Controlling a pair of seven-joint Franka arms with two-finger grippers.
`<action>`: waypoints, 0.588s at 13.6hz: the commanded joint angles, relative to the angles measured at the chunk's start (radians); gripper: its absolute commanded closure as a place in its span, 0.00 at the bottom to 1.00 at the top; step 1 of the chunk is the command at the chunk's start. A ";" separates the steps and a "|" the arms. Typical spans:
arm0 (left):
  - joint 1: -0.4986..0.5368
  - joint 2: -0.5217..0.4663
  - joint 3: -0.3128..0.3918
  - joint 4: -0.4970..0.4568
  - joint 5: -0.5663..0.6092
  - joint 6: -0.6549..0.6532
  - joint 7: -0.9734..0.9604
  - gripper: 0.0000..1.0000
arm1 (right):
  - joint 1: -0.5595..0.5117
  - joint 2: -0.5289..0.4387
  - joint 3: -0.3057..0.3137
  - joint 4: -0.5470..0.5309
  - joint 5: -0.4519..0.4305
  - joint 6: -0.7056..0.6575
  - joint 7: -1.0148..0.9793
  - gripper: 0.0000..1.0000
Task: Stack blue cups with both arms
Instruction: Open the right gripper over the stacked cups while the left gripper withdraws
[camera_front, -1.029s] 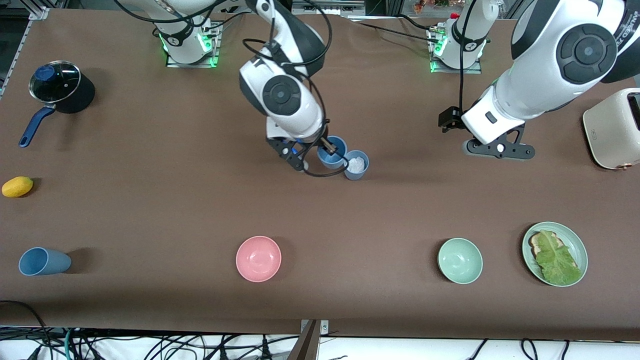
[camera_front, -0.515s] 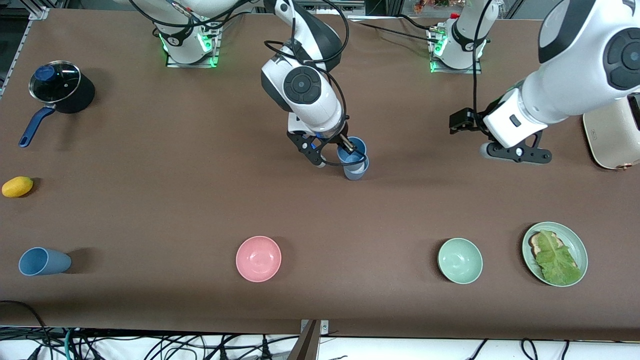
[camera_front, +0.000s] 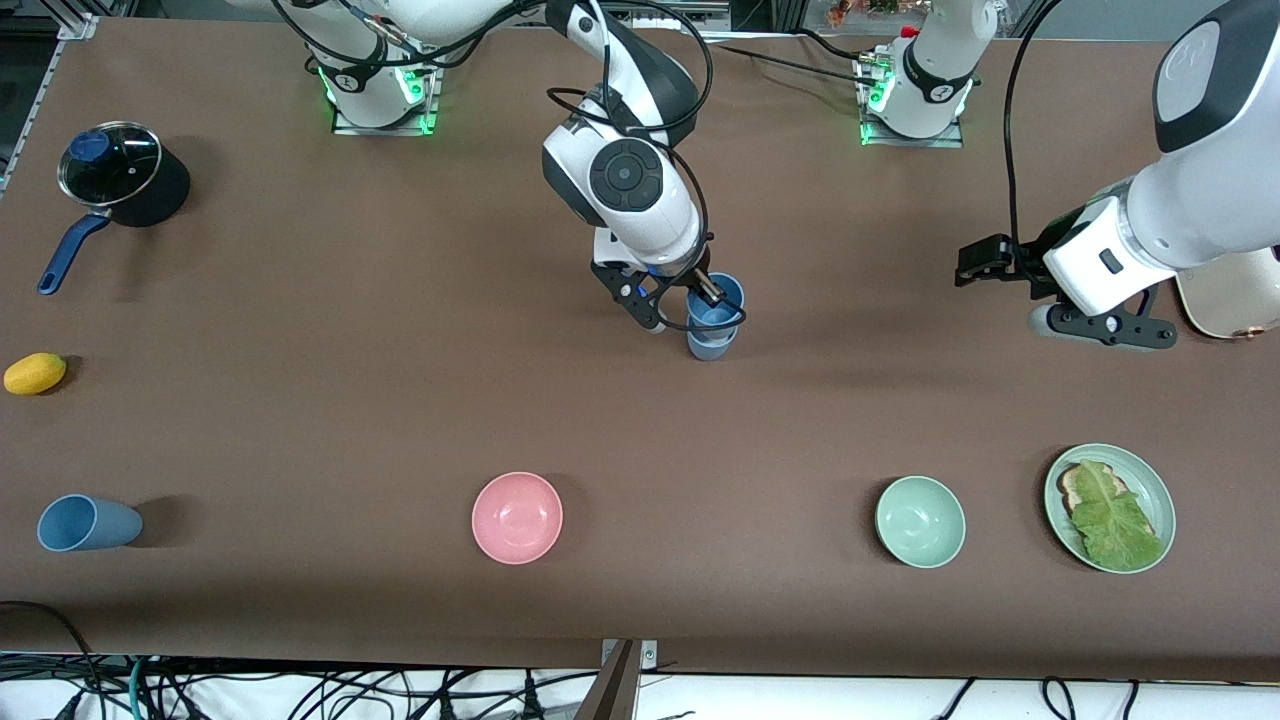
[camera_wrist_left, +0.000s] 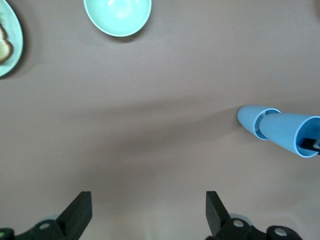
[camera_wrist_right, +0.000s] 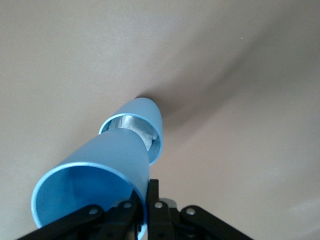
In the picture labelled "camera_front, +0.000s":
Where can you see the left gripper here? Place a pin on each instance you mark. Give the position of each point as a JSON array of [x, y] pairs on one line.
[[1040, 248]]

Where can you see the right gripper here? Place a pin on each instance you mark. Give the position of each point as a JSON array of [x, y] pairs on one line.
[[690, 281]]

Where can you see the blue plastic cup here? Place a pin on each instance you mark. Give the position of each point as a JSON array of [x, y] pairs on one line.
[[715, 318], [712, 350], [100, 525]]

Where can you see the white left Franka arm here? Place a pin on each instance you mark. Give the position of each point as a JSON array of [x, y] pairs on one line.
[[1210, 200]]

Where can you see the toasted bread slice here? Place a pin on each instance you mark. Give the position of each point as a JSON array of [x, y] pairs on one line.
[[1070, 490]]

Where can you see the mint green bowl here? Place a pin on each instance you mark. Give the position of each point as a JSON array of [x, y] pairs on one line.
[[920, 520]]

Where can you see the mint green plate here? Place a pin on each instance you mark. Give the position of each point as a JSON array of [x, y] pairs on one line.
[[1150, 480]]

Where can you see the grey metal box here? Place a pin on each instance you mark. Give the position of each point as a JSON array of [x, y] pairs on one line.
[[722, 12]]

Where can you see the green lettuce leaf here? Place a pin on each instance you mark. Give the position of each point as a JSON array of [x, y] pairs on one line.
[[1115, 520]]

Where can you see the pink bowl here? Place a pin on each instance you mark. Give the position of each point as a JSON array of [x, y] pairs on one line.
[[517, 518]]

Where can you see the brown slanted bar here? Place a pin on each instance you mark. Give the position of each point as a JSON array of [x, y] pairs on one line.
[[612, 690]]

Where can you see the glass lid with blue knob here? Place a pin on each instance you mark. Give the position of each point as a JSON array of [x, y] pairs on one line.
[[120, 170]]

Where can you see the yellow lemon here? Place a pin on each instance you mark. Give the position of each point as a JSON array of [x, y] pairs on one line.
[[35, 373]]

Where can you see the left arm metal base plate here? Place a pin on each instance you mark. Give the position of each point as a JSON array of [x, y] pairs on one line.
[[910, 140]]

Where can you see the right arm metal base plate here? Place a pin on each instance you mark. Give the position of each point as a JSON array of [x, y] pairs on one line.
[[385, 125]]

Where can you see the silver table edge bracket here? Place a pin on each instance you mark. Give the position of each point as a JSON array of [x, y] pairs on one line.
[[648, 655]]

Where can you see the aluminium frame rail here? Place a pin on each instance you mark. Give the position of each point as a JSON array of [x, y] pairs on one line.
[[75, 27]]

